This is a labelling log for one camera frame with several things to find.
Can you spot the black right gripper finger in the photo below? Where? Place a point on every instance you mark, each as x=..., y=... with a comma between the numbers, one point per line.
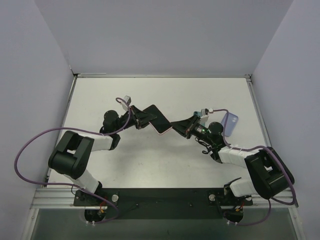
x=180, y=125
x=181, y=130

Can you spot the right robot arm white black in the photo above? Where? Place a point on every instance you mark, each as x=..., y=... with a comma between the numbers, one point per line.
x=266, y=178

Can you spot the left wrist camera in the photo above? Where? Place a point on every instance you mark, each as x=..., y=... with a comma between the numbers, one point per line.
x=126, y=102

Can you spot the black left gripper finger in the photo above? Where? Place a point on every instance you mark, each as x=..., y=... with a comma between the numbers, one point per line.
x=145, y=122
x=145, y=114

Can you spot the teal phone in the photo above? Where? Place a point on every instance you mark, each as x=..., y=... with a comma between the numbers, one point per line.
x=201, y=121

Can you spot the lavender phone case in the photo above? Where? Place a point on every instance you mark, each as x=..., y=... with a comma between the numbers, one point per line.
x=229, y=123

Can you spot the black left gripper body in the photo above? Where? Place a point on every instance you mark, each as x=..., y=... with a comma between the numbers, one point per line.
x=136, y=118

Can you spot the aluminium table frame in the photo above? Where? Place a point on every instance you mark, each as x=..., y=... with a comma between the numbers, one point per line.
x=176, y=95

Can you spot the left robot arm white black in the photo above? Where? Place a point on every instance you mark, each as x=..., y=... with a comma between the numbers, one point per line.
x=71, y=155

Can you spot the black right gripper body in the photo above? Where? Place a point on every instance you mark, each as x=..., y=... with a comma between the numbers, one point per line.
x=189, y=126

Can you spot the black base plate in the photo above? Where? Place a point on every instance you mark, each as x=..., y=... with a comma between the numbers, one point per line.
x=159, y=203

